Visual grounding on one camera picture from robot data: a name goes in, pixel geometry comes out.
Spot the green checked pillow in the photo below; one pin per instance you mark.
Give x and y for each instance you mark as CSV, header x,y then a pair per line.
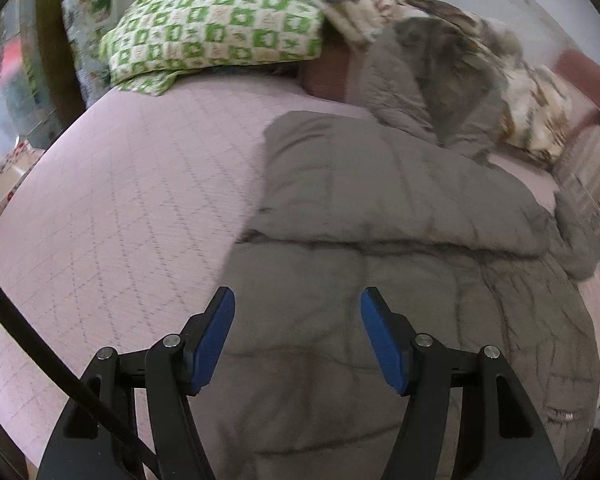
x,y
215,30

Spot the grey quilted jacket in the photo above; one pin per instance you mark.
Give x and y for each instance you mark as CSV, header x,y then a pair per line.
x,y
380,240

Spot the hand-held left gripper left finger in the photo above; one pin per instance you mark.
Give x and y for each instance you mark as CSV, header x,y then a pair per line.
x,y
211,340

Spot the white patterned cloth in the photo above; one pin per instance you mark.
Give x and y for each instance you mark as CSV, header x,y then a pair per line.
x,y
5,185

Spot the maroon pillow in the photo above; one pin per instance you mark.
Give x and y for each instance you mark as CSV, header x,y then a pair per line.
x,y
330,72

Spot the brown wooden headboard post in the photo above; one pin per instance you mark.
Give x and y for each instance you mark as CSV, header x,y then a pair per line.
x,y
55,35

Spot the pink quilted bed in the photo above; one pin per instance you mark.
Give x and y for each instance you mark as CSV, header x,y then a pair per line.
x,y
130,185

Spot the striped upholstered footboard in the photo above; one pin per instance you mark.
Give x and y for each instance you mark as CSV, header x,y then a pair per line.
x,y
587,125

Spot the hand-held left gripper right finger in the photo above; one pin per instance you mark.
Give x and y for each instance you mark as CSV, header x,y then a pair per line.
x,y
385,342

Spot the pale floral pillow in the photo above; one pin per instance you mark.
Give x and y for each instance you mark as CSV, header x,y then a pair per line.
x,y
82,35

